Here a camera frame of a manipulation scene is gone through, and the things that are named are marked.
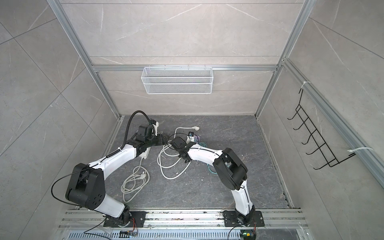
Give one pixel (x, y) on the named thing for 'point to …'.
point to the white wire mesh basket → (177, 80)
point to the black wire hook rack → (332, 161)
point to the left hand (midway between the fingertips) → (164, 133)
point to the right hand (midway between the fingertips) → (189, 149)
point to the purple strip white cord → (196, 128)
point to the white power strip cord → (134, 182)
